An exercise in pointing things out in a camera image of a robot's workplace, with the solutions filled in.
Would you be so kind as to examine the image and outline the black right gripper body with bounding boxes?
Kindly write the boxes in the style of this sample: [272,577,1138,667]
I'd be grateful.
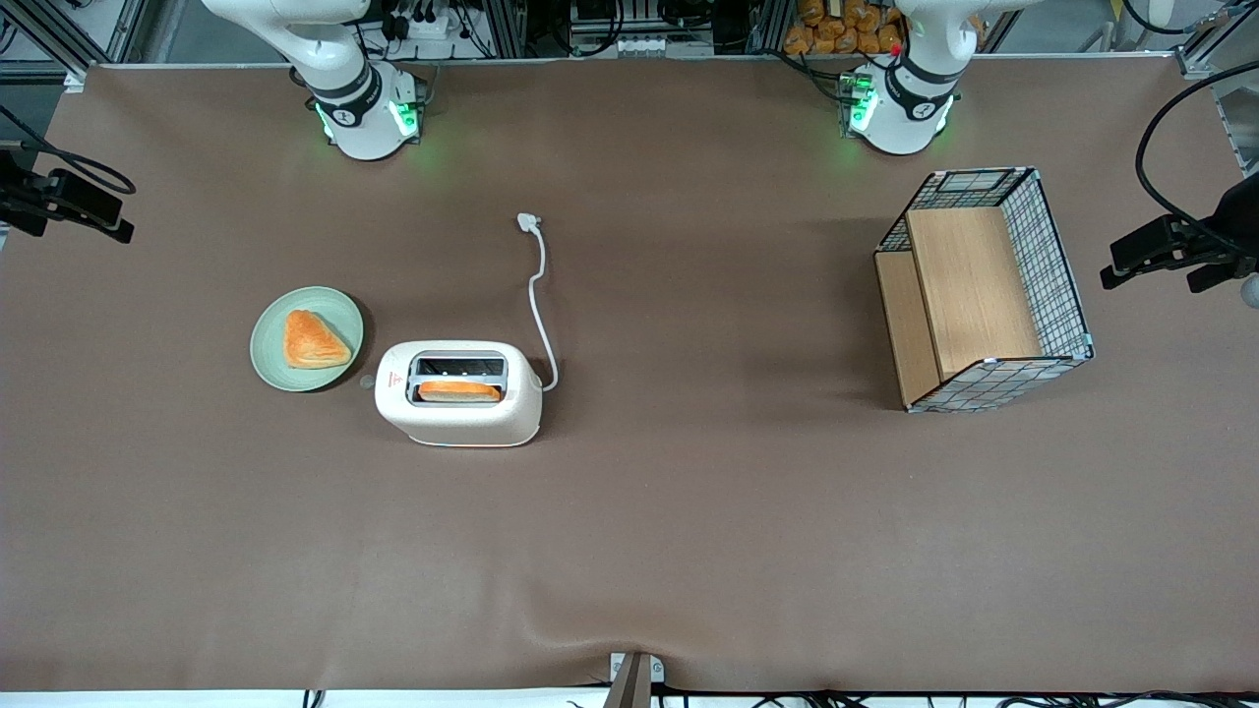
[0,149,56,239]

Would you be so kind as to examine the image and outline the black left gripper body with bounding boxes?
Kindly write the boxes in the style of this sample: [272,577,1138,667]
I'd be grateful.
[1176,172,1259,268]

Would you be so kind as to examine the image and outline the white two-slot toaster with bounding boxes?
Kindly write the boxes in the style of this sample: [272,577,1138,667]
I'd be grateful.
[359,340,545,449]

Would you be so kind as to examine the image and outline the wooden step shelf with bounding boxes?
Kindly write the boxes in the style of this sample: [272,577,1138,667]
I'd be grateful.
[875,206,1045,409]

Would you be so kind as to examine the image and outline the pale green plate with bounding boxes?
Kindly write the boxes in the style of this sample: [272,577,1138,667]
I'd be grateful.
[250,286,366,393]

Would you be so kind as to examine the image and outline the triangular golden pastry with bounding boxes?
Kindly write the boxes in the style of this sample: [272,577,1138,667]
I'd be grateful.
[284,310,353,371]

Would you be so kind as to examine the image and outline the bag of orange buns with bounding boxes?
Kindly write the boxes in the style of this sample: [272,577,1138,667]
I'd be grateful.
[783,0,908,57]

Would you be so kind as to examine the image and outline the white power strip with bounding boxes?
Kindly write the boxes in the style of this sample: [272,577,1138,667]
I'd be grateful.
[386,0,475,42]

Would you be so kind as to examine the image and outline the toast slice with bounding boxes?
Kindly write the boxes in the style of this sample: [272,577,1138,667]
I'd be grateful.
[418,381,503,403]

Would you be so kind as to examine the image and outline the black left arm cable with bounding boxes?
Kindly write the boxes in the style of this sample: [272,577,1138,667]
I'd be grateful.
[1135,61,1259,252]

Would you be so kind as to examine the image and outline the black wire mesh basket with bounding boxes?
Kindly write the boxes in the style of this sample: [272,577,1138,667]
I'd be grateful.
[874,167,1096,415]

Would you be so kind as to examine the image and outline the aluminium frame profile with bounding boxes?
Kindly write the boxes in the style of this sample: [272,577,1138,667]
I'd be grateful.
[1175,0,1259,178]

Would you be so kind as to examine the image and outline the white power cord with plug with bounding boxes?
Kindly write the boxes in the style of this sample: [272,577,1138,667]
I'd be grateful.
[516,212,561,393]

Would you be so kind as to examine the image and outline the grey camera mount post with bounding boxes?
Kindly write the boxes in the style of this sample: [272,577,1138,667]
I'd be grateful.
[602,652,667,708]

